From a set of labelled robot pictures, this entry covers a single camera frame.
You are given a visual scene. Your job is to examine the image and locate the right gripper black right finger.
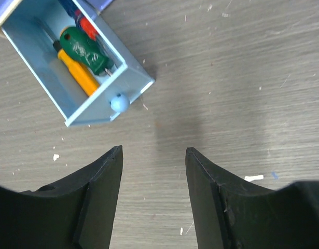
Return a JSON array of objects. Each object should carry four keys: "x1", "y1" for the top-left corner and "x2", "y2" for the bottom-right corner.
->
[{"x1": 185, "y1": 147, "x2": 319, "y2": 248}]

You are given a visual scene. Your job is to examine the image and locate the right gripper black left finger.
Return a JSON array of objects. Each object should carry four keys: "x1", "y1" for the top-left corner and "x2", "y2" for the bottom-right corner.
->
[{"x1": 0, "y1": 146, "x2": 123, "y2": 248}]

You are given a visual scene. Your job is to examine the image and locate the orange handled screwdriver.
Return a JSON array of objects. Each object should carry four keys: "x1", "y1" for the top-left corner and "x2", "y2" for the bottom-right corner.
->
[{"x1": 36, "y1": 18, "x2": 101, "y2": 97}]

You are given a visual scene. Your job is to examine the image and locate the green handled screwdriver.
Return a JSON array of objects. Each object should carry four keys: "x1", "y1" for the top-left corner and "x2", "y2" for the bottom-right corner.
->
[{"x1": 59, "y1": 26, "x2": 114, "y2": 76}]

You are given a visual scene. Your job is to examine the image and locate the light blue drawer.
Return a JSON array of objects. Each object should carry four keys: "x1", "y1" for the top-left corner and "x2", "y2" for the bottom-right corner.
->
[{"x1": 2, "y1": 1, "x2": 154, "y2": 126}]

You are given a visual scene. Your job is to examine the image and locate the cream drawer cabinet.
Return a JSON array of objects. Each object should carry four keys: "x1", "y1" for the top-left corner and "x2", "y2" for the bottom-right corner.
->
[{"x1": 0, "y1": 0, "x2": 22, "y2": 38}]

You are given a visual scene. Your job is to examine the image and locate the red blue handled screwdriver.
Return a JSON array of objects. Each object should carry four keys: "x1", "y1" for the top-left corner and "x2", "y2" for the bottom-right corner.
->
[{"x1": 59, "y1": 0, "x2": 107, "y2": 55}]

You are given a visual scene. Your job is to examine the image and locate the wide purple drawer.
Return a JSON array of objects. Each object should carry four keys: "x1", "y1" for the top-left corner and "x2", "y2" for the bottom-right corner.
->
[{"x1": 84, "y1": 0, "x2": 113, "y2": 15}]

